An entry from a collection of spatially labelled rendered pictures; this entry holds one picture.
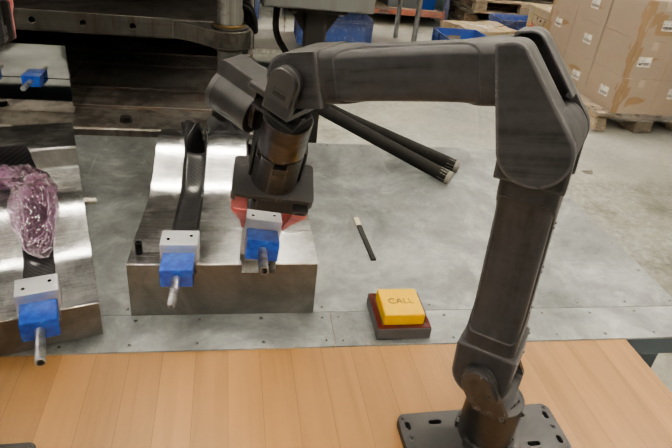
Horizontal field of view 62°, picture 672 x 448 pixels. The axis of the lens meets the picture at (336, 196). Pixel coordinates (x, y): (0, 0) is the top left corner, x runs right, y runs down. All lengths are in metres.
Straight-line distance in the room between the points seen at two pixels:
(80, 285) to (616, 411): 0.73
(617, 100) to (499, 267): 3.93
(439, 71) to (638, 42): 3.90
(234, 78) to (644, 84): 4.04
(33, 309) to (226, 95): 0.36
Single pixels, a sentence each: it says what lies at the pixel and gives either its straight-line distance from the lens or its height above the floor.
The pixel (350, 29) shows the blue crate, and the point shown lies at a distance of 4.57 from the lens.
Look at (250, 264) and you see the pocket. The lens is 0.83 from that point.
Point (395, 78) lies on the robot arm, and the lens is 0.54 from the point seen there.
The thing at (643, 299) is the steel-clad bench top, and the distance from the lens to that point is 1.09.
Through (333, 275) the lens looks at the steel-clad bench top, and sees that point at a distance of 0.93.
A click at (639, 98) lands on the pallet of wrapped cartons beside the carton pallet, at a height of 0.27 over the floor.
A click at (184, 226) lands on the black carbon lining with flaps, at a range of 0.89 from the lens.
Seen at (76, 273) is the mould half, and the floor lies 0.86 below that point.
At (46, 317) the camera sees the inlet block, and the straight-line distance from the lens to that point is 0.77.
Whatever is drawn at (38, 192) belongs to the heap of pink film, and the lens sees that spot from 0.95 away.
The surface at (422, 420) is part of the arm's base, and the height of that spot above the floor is 0.81.
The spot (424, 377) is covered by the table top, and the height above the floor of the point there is 0.80.
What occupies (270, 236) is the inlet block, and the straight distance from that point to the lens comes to 0.74.
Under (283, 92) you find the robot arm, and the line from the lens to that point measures 0.57.
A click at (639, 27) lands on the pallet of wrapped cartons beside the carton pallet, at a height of 0.74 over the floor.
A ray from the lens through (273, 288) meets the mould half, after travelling 0.81.
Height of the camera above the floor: 1.36
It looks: 29 degrees down
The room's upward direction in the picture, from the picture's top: 6 degrees clockwise
